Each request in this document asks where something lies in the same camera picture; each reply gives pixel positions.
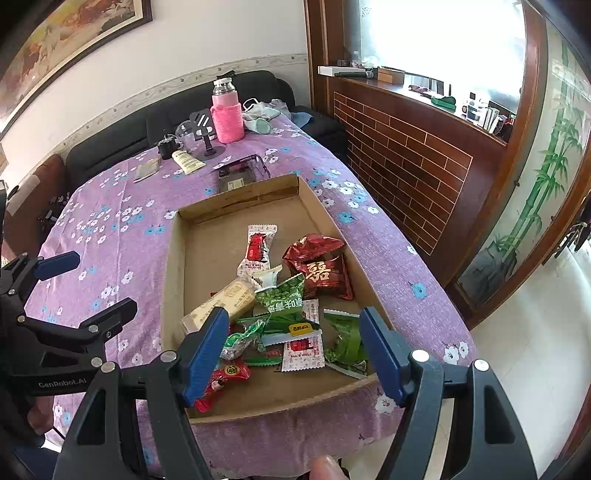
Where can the wooden brick-pattern partition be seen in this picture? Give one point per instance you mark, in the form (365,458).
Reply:
(392,138)

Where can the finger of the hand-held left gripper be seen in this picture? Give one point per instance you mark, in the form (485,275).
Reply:
(57,265)
(115,314)

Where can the long beige snack packet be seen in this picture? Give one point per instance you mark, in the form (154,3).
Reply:
(217,307)

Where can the green candy packet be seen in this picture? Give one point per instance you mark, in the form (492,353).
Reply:
(240,339)

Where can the white flat box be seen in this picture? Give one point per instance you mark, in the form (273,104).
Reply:
(330,70)

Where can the black phone stand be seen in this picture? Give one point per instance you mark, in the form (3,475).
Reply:
(201,121)

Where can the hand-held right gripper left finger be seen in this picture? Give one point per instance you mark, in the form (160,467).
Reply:
(207,350)

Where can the brown leather chair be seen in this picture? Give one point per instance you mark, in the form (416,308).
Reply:
(41,194)

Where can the black sofa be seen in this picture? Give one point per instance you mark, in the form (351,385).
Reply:
(115,134)

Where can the black remote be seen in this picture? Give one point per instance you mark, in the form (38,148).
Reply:
(353,74)

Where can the dark red snack packet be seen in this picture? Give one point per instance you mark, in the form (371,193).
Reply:
(330,277)
(311,247)

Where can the clear plastic bowl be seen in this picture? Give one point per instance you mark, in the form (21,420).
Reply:
(184,131)

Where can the red cartoon snack packet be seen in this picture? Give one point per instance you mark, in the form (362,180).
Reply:
(226,376)

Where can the plain white snack packet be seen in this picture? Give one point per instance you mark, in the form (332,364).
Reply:
(267,277)

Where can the person's blue trousers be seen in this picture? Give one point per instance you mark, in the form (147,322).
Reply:
(27,464)

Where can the cream tube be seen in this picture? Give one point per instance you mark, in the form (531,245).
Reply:
(188,161)

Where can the phone in clear case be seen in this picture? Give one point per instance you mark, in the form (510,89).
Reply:
(235,180)

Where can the cardboard box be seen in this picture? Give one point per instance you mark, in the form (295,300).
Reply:
(207,244)

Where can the person's left hand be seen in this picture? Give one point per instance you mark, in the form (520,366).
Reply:
(40,420)

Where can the small wooden box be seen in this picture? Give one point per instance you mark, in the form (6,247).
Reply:
(391,76)

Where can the white face mask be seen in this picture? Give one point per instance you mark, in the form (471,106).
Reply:
(272,107)

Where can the small black object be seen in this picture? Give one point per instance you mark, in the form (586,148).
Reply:
(166,148)

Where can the green pea snack packet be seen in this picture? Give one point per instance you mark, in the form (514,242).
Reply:
(281,295)

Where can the large white red snack packet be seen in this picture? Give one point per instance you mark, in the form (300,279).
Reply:
(256,244)

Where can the person's right hand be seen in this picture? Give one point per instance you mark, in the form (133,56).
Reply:
(328,468)

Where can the blue cloth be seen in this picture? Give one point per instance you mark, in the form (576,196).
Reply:
(302,119)

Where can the green tray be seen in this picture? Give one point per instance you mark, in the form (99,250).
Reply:
(443,102)

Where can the purple floral tablecloth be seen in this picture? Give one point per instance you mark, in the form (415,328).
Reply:
(138,240)

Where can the small white red snack packet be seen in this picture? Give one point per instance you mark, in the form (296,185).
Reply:
(302,351)
(311,310)

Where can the framed wall painting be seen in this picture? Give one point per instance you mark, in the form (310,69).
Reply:
(60,46)

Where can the bottle with pink knit sleeve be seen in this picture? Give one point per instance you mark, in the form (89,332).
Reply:
(227,120)

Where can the bamboo print glass door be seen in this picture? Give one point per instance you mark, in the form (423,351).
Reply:
(540,184)

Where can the green leaf-wrap snack packet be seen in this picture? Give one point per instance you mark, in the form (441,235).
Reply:
(348,339)

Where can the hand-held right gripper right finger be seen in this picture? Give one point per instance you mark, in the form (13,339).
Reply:
(383,355)

